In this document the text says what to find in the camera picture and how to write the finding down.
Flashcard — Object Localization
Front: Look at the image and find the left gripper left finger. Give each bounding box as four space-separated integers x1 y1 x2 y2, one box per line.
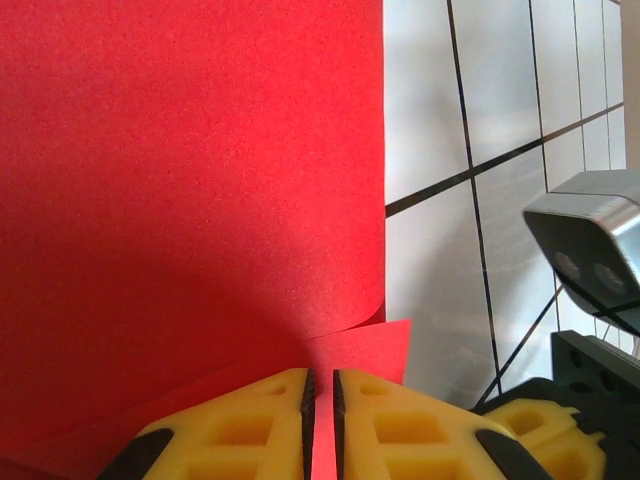
94 367 319 480

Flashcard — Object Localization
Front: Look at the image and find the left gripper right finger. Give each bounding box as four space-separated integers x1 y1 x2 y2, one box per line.
332 368 551 480

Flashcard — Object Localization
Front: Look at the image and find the red cloth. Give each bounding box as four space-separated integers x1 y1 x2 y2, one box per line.
0 0 414 480

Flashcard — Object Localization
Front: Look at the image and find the thin black right gripper wire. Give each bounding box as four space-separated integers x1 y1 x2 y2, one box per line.
477 287 567 410

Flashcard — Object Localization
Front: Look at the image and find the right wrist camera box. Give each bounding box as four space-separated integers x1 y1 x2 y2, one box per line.
521 168 640 337

